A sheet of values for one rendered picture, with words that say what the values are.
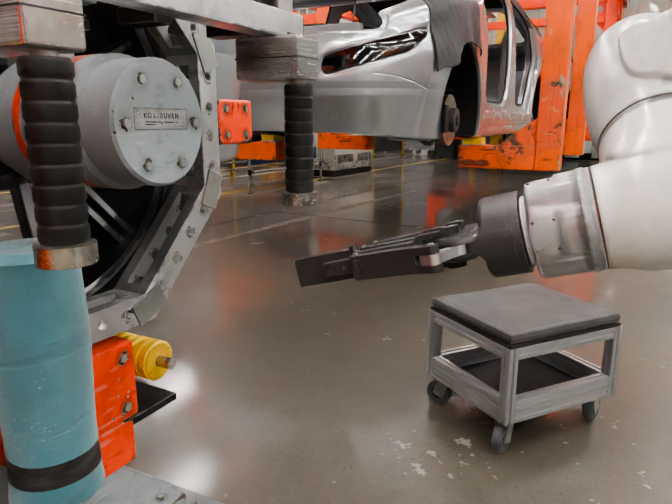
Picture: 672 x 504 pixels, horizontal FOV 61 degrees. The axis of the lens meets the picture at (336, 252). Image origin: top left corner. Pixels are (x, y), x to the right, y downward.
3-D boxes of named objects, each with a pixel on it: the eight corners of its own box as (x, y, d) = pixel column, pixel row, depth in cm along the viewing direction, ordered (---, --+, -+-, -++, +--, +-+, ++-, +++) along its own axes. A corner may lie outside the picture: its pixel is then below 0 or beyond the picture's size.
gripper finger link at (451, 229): (468, 263, 53) (466, 266, 52) (359, 281, 58) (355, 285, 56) (459, 223, 53) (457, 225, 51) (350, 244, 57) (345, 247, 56)
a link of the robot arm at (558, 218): (588, 170, 44) (510, 187, 46) (609, 282, 45) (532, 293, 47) (586, 162, 52) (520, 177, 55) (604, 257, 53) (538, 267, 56)
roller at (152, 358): (55, 340, 98) (52, 308, 96) (187, 374, 84) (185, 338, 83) (24, 352, 93) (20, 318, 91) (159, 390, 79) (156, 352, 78)
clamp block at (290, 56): (258, 83, 74) (257, 40, 73) (319, 81, 70) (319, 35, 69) (235, 80, 70) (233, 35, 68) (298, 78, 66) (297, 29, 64)
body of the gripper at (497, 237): (524, 185, 54) (431, 205, 58) (515, 195, 47) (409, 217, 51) (540, 260, 55) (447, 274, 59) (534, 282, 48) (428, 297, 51)
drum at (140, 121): (85, 177, 75) (73, 65, 71) (212, 185, 65) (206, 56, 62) (-23, 188, 62) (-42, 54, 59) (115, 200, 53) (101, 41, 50)
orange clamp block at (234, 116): (182, 144, 91) (218, 142, 99) (221, 145, 88) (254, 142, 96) (179, 99, 90) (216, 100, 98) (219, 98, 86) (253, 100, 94)
